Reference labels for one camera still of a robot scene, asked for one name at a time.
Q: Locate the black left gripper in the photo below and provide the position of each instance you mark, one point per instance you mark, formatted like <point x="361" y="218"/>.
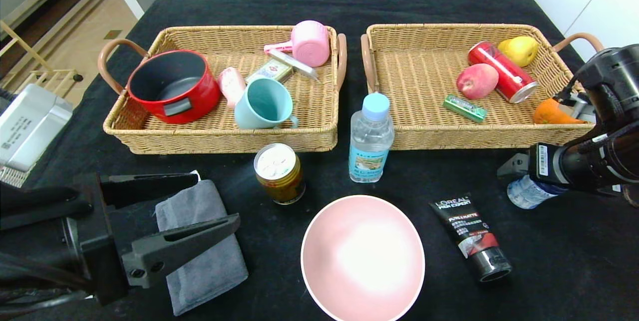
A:
<point x="102" y="238"/>

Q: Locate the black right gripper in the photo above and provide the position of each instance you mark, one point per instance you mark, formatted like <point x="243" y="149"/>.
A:
<point x="542" y="163"/>

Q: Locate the small bottle dark blue cap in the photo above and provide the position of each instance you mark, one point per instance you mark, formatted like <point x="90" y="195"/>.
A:
<point x="529" y="196"/>

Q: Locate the grey towel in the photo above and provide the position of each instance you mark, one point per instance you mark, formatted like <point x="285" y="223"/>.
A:
<point x="204" y="261"/>

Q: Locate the clear water bottle blue cap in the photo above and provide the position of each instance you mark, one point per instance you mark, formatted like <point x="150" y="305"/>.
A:
<point x="372" y="136"/>

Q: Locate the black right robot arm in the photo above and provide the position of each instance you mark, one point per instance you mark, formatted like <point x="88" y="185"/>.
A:
<point x="614" y="76"/>

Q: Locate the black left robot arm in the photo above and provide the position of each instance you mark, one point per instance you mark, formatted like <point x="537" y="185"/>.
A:
<point x="35" y="201"/>

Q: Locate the orange fruit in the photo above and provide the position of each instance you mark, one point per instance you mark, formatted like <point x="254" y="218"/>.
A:
<point x="549" y="114"/>

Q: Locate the green gum pack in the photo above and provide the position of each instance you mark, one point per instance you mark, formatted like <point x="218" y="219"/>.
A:
<point x="464" y="108"/>

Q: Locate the black face wash tube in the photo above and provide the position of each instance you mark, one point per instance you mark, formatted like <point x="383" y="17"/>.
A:
<point x="469" y="231"/>

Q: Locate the red soda can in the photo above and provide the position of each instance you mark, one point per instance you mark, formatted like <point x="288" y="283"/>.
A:
<point x="504" y="74"/>

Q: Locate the red apple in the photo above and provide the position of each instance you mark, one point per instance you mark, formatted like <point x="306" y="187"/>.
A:
<point x="474" y="83"/>

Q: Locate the yellow pear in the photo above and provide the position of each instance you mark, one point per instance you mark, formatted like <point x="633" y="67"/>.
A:
<point x="521" y="51"/>

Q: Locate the red cooking pot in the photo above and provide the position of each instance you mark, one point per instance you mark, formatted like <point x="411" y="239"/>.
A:
<point x="199" y="101"/>

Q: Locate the gold drink can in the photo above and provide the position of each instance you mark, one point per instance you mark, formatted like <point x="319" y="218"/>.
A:
<point x="279" y="181"/>

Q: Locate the teal mug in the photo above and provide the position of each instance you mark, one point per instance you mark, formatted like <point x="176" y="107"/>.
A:
<point x="249" y="116"/>

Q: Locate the small pink bottle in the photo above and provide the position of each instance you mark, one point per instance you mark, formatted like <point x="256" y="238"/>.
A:
<point x="231" y="86"/>

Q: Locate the light wooden rack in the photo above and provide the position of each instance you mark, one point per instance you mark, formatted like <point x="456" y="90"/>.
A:
<point x="50" y="74"/>

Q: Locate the pink bowl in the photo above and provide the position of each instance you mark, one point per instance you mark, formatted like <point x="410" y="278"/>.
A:
<point x="362" y="261"/>

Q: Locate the small green tin box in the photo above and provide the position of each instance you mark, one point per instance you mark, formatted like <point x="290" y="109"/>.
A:
<point x="272" y="71"/>

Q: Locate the silver tube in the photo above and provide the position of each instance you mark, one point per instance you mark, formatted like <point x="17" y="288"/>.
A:
<point x="294" y="63"/>

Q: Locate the pink measuring cup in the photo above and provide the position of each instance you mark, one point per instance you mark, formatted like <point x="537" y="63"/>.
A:
<point x="312" y="46"/>

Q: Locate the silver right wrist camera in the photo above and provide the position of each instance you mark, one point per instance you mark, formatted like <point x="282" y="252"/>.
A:
<point x="579" y="109"/>

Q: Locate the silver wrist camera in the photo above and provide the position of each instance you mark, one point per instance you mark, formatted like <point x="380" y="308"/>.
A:
<point x="30" y="126"/>
<point x="579" y="109"/>

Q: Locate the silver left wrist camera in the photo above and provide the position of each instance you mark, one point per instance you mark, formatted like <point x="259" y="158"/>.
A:
<point x="30" y="126"/>

